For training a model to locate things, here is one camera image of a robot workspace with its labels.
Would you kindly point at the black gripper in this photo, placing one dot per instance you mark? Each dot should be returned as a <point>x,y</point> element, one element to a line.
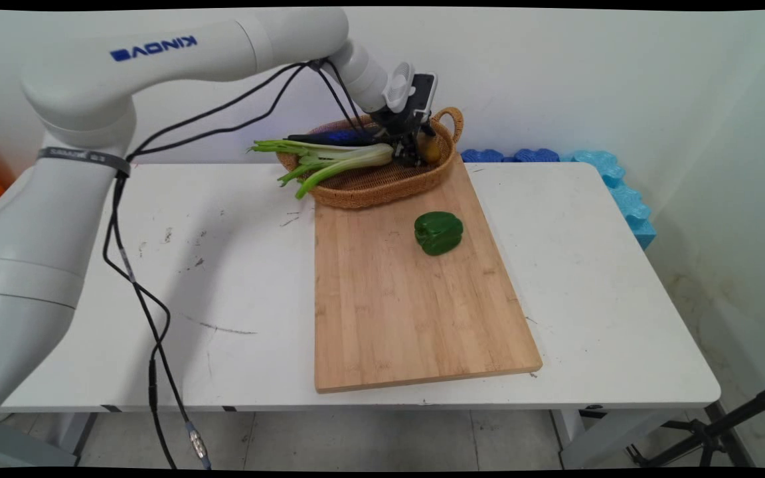
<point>401,123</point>

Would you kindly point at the green bell pepper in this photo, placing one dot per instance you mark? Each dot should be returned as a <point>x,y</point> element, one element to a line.
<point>438,232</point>

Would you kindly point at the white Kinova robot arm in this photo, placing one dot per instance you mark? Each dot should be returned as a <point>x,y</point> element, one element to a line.
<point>57,199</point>

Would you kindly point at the yellow fruit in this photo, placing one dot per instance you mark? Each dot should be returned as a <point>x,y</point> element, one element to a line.
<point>431,149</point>

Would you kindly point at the woven wicker basket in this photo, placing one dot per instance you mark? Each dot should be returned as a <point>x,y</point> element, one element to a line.
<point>382,186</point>

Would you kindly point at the green onion bunch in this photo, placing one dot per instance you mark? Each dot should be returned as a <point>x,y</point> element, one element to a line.
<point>349,158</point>

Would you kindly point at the dark purple eggplant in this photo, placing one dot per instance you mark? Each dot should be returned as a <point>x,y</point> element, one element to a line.
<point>336,137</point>

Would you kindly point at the wooden cutting board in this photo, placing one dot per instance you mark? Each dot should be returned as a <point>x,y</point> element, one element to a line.
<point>409,312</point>

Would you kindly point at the light blue foam mat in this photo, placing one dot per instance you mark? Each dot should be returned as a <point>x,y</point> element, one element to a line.
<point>628,199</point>

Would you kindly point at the white table leg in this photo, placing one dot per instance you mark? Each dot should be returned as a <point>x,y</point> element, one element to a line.
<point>595,441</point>

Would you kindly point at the black tripod stand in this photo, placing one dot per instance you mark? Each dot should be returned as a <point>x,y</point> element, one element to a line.
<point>708,435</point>

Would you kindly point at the grey table leg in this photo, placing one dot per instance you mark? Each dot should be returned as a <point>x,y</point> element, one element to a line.
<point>30,445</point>

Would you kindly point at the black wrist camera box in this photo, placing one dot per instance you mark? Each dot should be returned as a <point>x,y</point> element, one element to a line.
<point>424,94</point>

